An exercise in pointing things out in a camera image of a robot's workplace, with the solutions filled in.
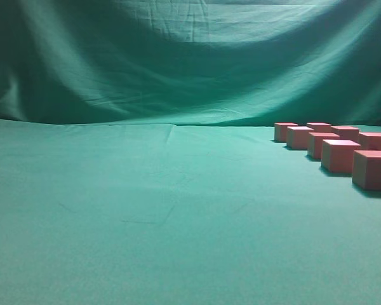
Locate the pink cube column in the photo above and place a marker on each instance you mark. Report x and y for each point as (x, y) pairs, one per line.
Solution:
(338, 156)
(280, 130)
(319, 127)
(370, 141)
(315, 143)
(297, 137)
(346, 132)
(366, 172)

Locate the green cloth backdrop and cover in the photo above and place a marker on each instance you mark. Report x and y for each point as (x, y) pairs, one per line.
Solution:
(137, 155)

